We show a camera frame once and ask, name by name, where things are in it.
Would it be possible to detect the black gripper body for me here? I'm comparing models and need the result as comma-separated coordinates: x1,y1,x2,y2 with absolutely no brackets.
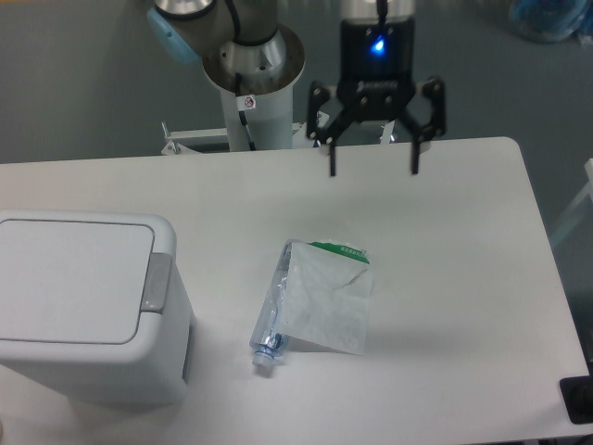
336,17,416,122

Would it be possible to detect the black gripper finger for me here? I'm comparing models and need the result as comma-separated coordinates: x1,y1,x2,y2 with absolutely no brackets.
397,76,448,176
306,82,366,177

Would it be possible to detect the grey trash can push button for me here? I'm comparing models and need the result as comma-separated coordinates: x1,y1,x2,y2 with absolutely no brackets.
140,252,172,314

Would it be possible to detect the white trash can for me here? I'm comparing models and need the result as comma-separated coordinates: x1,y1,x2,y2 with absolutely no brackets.
1,210,196,404

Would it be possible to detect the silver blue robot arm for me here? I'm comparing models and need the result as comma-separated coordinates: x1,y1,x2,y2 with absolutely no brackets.
147,1,447,173

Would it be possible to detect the silver green foil bag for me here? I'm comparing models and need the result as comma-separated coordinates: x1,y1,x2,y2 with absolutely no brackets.
277,240,374,355

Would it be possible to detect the crushed clear plastic bottle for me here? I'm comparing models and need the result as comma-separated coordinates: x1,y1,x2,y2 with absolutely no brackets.
249,239,297,375

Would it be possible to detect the black device at table edge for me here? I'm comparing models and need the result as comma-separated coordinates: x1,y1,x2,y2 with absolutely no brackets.
560,375,592,425

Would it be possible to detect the white pedestal base frame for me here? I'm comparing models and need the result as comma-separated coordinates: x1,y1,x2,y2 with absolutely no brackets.
160,121,399,156

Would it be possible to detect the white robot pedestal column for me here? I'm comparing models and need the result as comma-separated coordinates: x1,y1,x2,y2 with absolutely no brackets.
220,86,293,152

